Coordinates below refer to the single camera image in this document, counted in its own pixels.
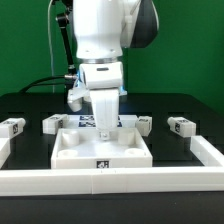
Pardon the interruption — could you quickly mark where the white U-shaped fence wall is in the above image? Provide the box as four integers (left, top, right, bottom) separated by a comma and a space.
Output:
0, 136, 224, 196

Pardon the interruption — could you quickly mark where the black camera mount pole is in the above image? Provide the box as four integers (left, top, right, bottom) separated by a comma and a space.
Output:
56, 0, 77, 77

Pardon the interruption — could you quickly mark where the white square table top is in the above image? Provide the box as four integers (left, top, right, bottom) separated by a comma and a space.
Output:
51, 128, 153, 169

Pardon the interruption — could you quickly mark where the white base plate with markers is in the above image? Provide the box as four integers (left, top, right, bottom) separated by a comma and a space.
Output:
66, 115, 137, 128

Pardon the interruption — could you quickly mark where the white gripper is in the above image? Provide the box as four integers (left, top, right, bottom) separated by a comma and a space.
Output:
79, 62, 123, 140

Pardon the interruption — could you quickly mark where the white thin cable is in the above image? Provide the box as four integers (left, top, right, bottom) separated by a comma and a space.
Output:
47, 0, 56, 94

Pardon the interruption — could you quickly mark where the black cable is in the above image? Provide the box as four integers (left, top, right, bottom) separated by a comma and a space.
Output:
19, 77, 76, 94

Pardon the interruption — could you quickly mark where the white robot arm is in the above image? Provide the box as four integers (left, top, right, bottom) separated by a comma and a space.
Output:
73, 0, 159, 140

